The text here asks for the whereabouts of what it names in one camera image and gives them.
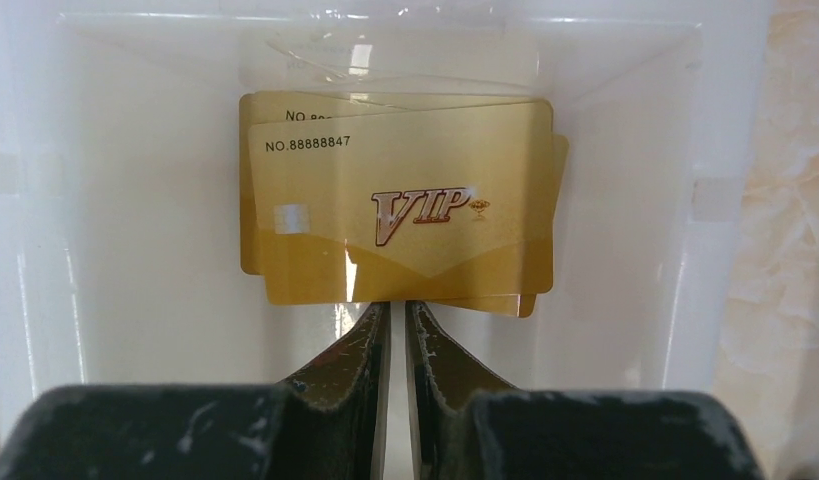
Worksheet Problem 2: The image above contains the white two-compartment tray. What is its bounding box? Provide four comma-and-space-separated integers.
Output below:
0, 1, 773, 443

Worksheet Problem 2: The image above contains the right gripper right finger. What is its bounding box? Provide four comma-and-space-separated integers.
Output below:
405, 301, 515, 479

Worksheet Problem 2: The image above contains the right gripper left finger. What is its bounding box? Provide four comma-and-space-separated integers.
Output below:
264, 302, 391, 479

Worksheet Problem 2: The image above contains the gold card in tray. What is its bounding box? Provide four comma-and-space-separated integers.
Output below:
239, 94, 260, 275

